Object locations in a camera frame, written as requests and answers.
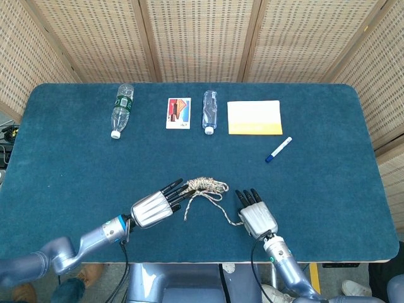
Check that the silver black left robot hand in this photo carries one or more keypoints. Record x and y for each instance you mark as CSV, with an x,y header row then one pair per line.
x,y
151,210

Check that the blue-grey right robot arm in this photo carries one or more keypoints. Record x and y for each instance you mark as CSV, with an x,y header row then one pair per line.
x,y
284,262

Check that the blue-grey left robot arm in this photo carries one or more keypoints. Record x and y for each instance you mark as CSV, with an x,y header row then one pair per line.
x,y
94,236

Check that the blue carpet table cover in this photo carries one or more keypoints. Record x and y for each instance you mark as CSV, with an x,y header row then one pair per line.
x,y
94,164

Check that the blue-grey robot torso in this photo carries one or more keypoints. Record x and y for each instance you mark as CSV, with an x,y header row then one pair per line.
x,y
189,287

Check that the brown leather shoe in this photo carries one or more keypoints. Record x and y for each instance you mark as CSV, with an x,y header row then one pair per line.
x,y
91,273
23,293

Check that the colourful picture card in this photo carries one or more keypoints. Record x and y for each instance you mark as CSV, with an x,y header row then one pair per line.
x,y
178,113

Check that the clear bottle with green label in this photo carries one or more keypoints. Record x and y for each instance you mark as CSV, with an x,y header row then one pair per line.
x,y
121,110

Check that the blue jeans leg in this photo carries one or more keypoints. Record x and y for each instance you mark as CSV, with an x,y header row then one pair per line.
x,y
71,292

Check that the clear bottle with white cap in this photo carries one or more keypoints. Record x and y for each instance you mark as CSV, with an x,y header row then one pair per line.
x,y
210,110

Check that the white and yellow booklet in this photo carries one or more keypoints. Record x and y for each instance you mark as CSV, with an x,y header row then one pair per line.
x,y
254,115

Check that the white marker with blue cap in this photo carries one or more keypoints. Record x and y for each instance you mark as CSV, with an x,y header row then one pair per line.
x,y
279,150

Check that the white sneaker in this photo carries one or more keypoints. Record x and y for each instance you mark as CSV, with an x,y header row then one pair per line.
x,y
356,288
276,293

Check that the woven wicker screen panel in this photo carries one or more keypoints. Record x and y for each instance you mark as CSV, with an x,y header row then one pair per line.
x,y
378,79
25,57
306,38
94,38
199,38
394,180

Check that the black trousers leg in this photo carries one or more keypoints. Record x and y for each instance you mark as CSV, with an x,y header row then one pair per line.
x,y
388,265

